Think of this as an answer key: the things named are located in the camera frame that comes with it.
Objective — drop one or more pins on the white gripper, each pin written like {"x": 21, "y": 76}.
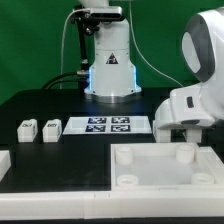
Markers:
{"x": 183, "y": 109}

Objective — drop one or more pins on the white square tabletop part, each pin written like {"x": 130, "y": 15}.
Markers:
{"x": 165, "y": 166}

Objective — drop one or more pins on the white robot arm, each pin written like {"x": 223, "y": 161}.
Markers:
{"x": 113, "y": 77}

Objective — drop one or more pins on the white sheet with markers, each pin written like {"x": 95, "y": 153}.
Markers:
{"x": 107, "y": 125}

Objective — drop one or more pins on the white left fence block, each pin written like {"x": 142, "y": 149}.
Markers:
{"x": 5, "y": 163}

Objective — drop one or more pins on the white front fence wall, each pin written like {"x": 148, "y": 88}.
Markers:
{"x": 101, "y": 205}

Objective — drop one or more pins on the black camera on stand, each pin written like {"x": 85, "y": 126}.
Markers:
{"x": 98, "y": 14}

